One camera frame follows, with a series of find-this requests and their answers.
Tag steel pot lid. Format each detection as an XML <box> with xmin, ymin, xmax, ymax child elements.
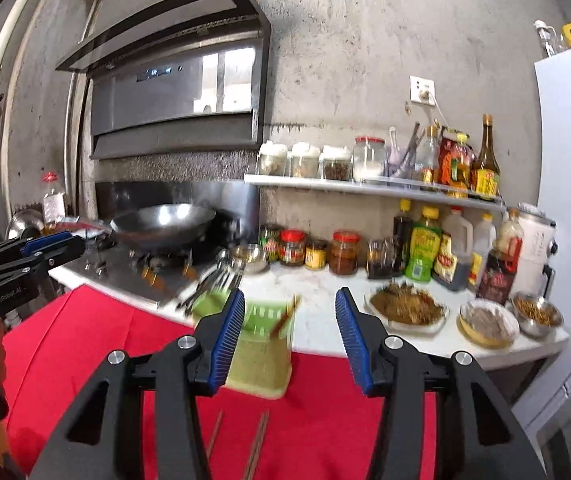
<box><xmin>6</xmin><ymin>208</ymin><xmax>45</xmax><ymax>240</ymax></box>

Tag white wall socket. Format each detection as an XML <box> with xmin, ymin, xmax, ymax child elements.
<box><xmin>409</xmin><ymin>76</ymin><xmax>436</xmax><ymax>107</ymax></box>

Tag green utensil holder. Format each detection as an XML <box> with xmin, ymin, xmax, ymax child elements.
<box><xmin>192</xmin><ymin>288</ymin><xmax>300</xmax><ymax>401</ymax></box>

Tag tall brown sauce bottle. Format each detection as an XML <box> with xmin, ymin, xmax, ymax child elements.
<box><xmin>470</xmin><ymin>114</ymin><xmax>500</xmax><ymax>200</ymax></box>

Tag red lid sauce jar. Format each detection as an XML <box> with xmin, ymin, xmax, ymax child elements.
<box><xmin>279</xmin><ymin>229</ymin><xmax>306</xmax><ymax>266</ymax></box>

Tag black gas stove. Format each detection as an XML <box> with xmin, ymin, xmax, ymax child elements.
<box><xmin>65</xmin><ymin>243</ymin><xmax>226</xmax><ymax>306</ymax></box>

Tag white rice cooker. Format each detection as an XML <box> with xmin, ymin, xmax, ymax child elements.
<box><xmin>511</xmin><ymin>203</ymin><xmax>558</xmax><ymax>298</ymax></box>

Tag small steel bowl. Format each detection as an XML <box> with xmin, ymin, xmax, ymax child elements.
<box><xmin>510</xmin><ymin>292</ymin><xmax>564</xmax><ymax>339</ymax></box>

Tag plate of food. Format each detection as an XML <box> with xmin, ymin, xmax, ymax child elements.
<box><xmin>365</xmin><ymin>282</ymin><xmax>449</xmax><ymax>336</ymax></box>

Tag red tablecloth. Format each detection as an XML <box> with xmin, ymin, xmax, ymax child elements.
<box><xmin>7</xmin><ymin>286</ymin><xmax>437</xmax><ymax>479</ymax></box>

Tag steel utensils on counter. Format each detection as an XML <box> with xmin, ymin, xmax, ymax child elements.
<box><xmin>176</xmin><ymin>249</ymin><xmax>246</xmax><ymax>315</ymax></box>

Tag orange lid jar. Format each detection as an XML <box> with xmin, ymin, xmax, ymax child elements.
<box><xmin>328</xmin><ymin>230</ymin><xmax>360</xmax><ymax>275</ymax></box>

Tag brown chopstick gold tip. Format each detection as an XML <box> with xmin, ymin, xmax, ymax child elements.
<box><xmin>270</xmin><ymin>295</ymin><xmax>301</xmax><ymax>338</ymax></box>
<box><xmin>242</xmin><ymin>411</ymin><xmax>269</xmax><ymax>480</ymax></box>
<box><xmin>205</xmin><ymin>410</ymin><xmax>225</xmax><ymax>459</ymax></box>

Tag steel wok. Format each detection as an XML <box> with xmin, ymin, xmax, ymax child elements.
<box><xmin>54</xmin><ymin>202</ymin><xmax>218</xmax><ymax>252</ymax></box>

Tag grey range hood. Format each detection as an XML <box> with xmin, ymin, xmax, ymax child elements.
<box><xmin>57</xmin><ymin>0</ymin><xmax>272</xmax><ymax>160</ymax></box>

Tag white wall shelf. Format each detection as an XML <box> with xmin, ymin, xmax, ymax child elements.
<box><xmin>244</xmin><ymin>174</ymin><xmax>507</xmax><ymax>214</ymax></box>

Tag steel bowl by jars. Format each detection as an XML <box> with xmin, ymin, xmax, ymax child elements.
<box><xmin>229</xmin><ymin>244</ymin><xmax>269</xmax><ymax>275</ymax></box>

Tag yellow bowl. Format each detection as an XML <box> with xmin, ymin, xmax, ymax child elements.
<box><xmin>458</xmin><ymin>299</ymin><xmax>520</xmax><ymax>349</ymax></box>

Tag green label bottle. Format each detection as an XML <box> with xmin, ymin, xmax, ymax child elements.
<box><xmin>405</xmin><ymin>206</ymin><xmax>442</xmax><ymax>283</ymax></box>

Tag oil bottle red cap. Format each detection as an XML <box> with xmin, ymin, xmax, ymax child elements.
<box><xmin>42</xmin><ymin>171</ymin><xmax>66</xmax><ymax>231</ymax></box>

